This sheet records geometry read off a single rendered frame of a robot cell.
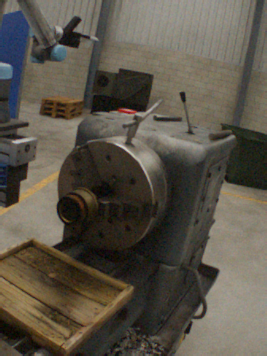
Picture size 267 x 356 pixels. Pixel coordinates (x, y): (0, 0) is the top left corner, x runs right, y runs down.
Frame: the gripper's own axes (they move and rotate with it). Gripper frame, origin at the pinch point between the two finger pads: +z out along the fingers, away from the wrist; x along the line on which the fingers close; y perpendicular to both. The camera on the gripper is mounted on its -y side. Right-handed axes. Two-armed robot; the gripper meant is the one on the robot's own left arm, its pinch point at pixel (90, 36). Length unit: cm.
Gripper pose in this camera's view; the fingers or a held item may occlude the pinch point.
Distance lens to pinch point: 182.6
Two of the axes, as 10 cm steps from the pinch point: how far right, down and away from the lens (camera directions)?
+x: 7.1, 4.5, -5.4
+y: -2.8, 8.8, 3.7
